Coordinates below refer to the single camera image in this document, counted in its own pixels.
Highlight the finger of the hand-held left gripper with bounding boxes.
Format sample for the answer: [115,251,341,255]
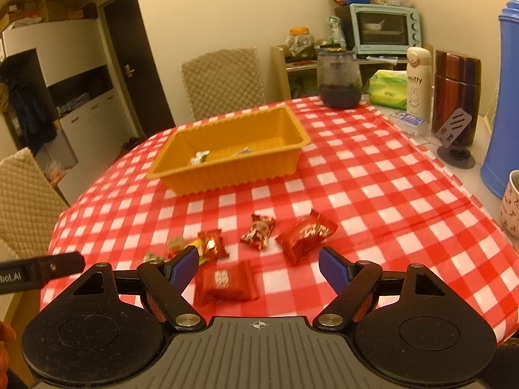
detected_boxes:
[37,252,86,283]

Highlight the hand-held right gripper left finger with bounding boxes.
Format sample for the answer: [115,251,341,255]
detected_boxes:
[71,246,208,332]

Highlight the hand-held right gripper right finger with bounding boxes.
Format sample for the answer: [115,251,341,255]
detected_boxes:
[314,246,447,331]

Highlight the yellow green candy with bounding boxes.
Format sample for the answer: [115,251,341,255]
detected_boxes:
[168,237,199,254]

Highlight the orange red candy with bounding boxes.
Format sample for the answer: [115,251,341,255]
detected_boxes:
[197,230,230,261]

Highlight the square red snack packet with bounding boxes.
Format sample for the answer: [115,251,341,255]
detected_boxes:
[194,260,260,306]

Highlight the large red snack packet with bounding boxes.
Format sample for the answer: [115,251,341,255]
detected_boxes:
[276,208,339,267]

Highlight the brown red candy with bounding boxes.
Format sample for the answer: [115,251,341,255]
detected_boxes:
[239,213,277,250]

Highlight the yellow plastic tray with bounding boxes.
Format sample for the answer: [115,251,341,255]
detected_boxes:
[146,104,312,196]

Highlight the person's left hand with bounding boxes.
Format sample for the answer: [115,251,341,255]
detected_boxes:
[0,321,17,375]

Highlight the beige quilted chair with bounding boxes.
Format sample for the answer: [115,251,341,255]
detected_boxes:
[0,147,70,254]
[180,47,267,122]

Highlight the red checked tablecloth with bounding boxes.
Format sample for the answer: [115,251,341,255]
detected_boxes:
[38,96,519,343]

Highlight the orange plastic bag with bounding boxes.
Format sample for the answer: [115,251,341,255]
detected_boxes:
[44,159,68,183]

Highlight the row of shoes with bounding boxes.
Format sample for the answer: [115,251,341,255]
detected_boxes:
[117,135,141,153]

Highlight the small blue clear box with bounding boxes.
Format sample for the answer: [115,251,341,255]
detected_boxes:
[388,109,429,137]

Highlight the dark hanging coat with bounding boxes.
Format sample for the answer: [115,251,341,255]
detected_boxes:
[0,62,58,151]

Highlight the grey phone stand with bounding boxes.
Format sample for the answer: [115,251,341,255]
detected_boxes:
[437,107,476,169]

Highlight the green tissue pack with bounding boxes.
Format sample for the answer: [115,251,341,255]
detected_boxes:
[368,69,408,110]

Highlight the white patterned mug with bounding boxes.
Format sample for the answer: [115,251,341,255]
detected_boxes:
[499,170,519,238]

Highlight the dark glass jar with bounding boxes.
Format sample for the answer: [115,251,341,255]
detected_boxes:
[316,48,363,110]

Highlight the white thermos bottle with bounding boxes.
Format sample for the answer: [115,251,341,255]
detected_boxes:
[405,46,433,121]

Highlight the wooden shelf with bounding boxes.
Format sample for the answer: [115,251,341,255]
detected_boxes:
[270,42,434,100]

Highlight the white papers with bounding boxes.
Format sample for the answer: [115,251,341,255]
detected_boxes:
[356,53,399,64]

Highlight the brown thermos flask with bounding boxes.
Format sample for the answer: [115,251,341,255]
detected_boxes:
[431,50,482,147]

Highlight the white cabinet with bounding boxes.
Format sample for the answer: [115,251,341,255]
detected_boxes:
[2,18,141,204]

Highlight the orange lid plastic jar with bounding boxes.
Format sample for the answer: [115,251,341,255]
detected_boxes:
[285,27,316,58]

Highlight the dark door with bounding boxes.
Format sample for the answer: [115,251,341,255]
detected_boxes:
[101,0,176,139]

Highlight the mint toaster oven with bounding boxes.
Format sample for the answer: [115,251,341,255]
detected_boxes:
[335,3,423,58]

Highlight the blue thermos jug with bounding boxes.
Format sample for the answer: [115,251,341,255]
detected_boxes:
[480,0,519,199]

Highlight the cardboard boxes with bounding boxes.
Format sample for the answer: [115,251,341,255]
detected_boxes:
[0,0,99,26]

